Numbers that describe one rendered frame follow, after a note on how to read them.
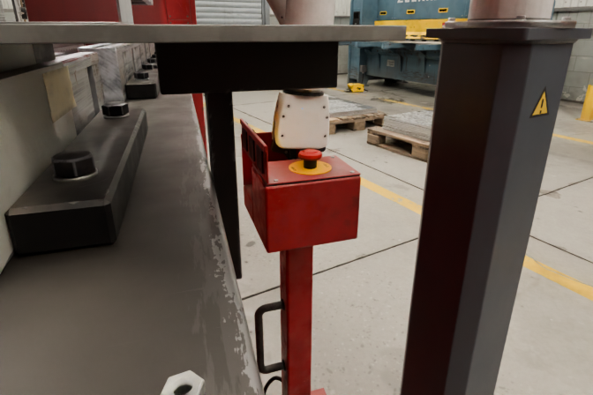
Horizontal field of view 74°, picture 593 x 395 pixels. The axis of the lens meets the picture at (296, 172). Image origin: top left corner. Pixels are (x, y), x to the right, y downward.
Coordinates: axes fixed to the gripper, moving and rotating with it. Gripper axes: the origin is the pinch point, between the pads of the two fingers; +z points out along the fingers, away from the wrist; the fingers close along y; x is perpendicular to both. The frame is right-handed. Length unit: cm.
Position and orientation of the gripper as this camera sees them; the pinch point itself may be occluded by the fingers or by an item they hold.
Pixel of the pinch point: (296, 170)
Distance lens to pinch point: 76.6
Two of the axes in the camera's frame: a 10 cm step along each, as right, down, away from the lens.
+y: 9.5, -0.2, 3.1
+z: -0.8, 9.5, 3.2
